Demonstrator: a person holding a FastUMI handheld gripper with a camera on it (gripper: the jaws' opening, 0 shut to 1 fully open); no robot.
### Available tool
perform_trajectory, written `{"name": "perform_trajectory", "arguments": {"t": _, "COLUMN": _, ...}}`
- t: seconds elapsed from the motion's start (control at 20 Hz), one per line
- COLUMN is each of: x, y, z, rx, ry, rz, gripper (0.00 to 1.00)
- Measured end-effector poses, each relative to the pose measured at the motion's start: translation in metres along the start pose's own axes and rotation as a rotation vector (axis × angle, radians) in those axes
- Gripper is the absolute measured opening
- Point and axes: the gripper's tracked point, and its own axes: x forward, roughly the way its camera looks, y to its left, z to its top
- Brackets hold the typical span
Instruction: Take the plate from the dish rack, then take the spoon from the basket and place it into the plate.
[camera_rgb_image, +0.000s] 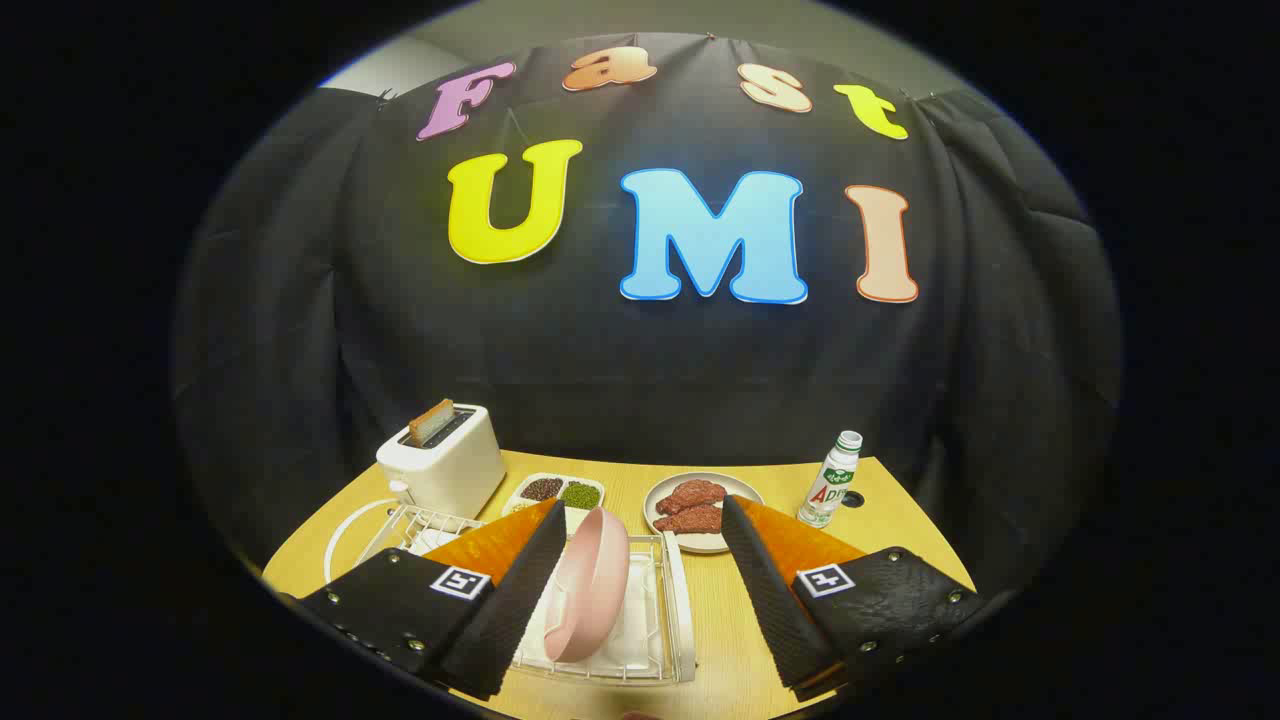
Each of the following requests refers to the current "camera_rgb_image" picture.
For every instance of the red meat piece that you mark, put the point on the red meat piece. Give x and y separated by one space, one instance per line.
695 493
692 520

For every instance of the brown toast slice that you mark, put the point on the brown toast slice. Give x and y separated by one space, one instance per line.
430 423

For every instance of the beige plate with meat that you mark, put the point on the beige plate with meat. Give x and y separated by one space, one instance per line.
700 545

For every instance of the pink plate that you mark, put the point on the pink plate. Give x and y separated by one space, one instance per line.
590 590

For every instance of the white toaster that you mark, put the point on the white toaster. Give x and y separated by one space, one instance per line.
450 475

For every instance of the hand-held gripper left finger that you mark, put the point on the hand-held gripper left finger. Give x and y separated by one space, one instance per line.
520 590

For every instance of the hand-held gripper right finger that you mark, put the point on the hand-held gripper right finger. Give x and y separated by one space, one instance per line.
765 590

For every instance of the white green-label drink bottle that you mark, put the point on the white green-label drink bottle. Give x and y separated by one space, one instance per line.
828 490

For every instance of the white divided dish with beans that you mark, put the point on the white divided dish with beans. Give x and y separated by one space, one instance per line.
560 492

